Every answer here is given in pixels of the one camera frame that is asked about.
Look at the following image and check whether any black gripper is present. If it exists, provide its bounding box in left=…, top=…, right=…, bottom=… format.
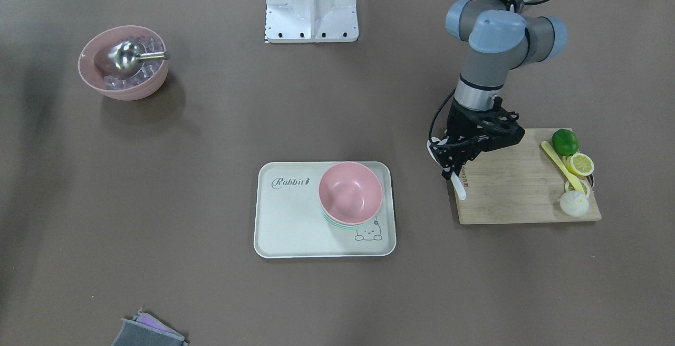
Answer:
left=430, top=98, right=525, bottom=180

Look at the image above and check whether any white ceramic spoon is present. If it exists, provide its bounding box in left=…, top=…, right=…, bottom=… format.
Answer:
left=427, top=140, right=466, bottom=201

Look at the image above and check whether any small pink bowl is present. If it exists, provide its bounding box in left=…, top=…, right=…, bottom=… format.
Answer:
left=318, top=161, right=384, bottom=224

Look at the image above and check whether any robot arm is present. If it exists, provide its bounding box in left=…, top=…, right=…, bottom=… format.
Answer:
left=428, top=0, right=567, bottom=180

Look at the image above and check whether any upper green bowl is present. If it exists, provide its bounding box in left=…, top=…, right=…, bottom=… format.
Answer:
left=319, top=205, right=380, bottom=229

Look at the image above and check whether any yellow plastic spoon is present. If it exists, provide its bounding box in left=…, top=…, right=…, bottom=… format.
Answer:
left=540, top=141, right=581, bottom=190

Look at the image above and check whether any large pink ice bowl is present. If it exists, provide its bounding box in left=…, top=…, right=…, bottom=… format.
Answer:
left=77, top=25, right=169, bottom=101

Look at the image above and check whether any wooden cutting board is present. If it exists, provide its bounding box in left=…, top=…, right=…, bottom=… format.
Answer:
left=457, top=128, right=601, bottom=224

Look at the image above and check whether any lemon slice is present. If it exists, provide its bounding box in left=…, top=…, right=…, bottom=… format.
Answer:
left=563, top=153, right=595, bottom=176
left=564, top=179, right=592, bottom=198

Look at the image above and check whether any green lime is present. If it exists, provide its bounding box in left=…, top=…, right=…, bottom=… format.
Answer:
left=551, top=128, right=579, bottom=157

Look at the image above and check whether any white steamed bun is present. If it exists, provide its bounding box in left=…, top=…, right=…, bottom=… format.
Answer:
left=558, top=190, right=590, bottom=218

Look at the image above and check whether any cream serving tray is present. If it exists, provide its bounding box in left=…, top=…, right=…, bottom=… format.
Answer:
left=253, top=161, right=397, bottom=258

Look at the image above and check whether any purple folded cloth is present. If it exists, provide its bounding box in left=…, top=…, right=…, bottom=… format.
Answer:
left=132, top=310, right=182, bottom=336

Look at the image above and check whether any metal ice scoop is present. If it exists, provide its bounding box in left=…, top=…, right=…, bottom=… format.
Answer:
left=94, top=40, right=170, bottom=79

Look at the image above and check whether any grey folded cloth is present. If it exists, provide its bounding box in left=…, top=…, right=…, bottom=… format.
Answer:
left=111, top=319, right=188, bottom=345

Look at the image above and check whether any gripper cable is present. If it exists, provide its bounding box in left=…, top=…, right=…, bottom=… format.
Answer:
left=428, top=89, right=457, bottom=165

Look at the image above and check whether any white camera post base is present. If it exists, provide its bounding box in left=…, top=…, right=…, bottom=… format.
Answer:
left=264, top=0, right=360, bottom=43

